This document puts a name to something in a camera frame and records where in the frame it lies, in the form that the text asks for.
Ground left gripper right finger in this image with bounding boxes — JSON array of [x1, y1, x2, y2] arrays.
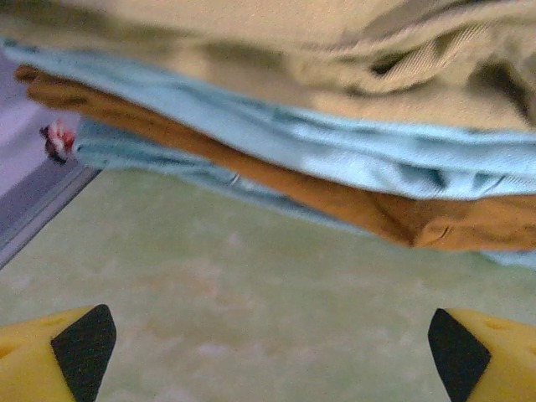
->
[[427, 308, 536, 402]]

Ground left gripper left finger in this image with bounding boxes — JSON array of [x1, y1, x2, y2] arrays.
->
[[0, 304, 117, 402]]

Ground beige trousers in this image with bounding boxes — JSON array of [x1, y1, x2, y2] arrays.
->
[[0, 0, 536, 135]]

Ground light blue folded trousers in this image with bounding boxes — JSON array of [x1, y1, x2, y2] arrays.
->
[[75, 119, 536, 269], [0, 37, 536, 202]]

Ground brown folded trousers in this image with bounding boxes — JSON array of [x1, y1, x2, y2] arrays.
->
[[14, 64, 536, 252]]

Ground left aluminium side rail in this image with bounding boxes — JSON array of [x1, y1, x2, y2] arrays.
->
[[0, 162, 101, 269]]

